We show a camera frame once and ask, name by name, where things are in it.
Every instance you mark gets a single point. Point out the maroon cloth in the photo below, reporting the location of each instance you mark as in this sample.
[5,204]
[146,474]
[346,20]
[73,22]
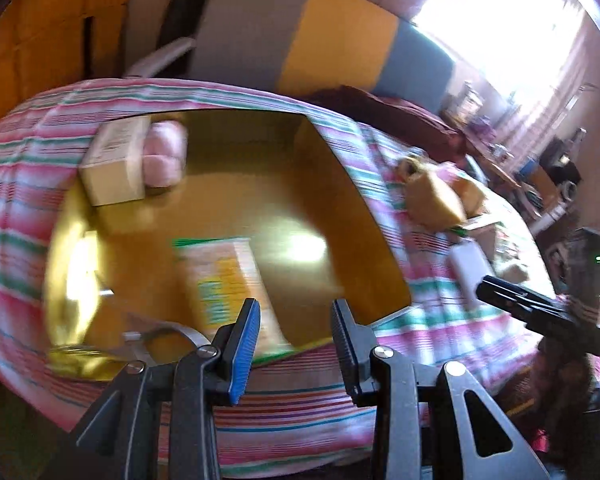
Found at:
[405,115]

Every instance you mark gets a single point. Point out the cream carton box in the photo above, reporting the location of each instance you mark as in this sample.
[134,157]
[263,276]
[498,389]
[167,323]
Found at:
[112,160]

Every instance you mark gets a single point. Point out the pink fluffy item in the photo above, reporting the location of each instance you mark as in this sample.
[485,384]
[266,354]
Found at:
[162,155]

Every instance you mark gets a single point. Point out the striped bedsheet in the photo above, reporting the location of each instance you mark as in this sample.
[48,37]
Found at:
[430,320]

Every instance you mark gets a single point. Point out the green white carton box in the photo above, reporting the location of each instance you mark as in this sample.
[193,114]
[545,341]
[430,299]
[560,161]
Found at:
[467,260]

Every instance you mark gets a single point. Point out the yellow sponge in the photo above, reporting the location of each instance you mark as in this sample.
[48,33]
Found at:
[437,197]

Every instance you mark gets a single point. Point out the window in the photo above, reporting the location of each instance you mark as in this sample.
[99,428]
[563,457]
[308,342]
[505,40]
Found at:
[490,20]

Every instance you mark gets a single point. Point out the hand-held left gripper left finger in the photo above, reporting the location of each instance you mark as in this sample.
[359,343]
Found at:
[245,350]

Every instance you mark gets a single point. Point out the wooden desk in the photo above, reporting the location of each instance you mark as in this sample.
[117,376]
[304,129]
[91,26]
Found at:
[500,170]

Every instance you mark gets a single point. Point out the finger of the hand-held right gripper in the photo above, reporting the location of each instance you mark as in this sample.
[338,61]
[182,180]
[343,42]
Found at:
[530,307]

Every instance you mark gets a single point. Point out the wooden wardrobe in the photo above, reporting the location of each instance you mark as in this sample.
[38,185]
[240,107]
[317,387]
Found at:
[45,25]

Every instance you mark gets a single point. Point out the purple box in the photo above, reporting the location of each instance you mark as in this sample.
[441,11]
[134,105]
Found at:
[481,123]

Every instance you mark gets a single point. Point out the grey metal scissors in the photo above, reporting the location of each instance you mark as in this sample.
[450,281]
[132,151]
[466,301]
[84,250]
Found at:
[195,336]

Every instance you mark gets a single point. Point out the blue mug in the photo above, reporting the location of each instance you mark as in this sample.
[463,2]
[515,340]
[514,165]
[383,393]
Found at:
[530,166]

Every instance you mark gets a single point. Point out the black tall object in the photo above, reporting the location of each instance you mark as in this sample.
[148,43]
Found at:
[180,5]

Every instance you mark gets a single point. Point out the pink curtain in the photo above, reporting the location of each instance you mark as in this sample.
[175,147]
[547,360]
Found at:
[570,90]

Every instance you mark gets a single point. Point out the green yellow snack packet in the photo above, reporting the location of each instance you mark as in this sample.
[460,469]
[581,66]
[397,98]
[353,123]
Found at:
[220,280]

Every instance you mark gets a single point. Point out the gold cardboard box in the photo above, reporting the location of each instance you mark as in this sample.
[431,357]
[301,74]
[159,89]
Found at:
[260,195]

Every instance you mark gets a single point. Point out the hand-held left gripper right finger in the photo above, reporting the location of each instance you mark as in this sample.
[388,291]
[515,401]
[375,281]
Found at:
[342,345]

